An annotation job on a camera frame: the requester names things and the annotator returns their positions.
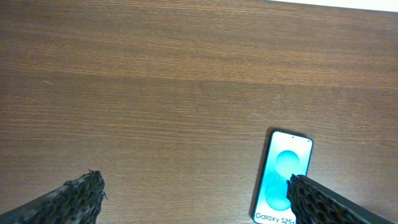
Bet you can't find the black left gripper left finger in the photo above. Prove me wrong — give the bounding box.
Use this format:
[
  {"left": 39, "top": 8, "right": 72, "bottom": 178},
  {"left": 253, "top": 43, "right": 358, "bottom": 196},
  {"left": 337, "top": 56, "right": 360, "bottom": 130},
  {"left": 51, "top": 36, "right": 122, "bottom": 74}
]
[{"left": 1, "top": 170, "right": 106, "bottom": 224}]

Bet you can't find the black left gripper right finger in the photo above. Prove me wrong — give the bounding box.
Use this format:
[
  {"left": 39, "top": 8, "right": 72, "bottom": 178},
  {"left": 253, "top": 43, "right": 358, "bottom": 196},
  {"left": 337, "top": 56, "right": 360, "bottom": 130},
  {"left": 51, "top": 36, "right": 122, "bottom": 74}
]
[{"left": 286, "top": 174, "right": 392, "bottom": 224}]

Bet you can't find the blue screen smartphone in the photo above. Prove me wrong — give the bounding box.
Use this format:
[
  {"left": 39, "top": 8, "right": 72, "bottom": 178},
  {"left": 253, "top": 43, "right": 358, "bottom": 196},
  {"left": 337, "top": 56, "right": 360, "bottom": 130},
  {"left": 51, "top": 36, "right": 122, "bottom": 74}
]
[{"left": 252, "top": 130, "right": 313, "bottom": 224}]

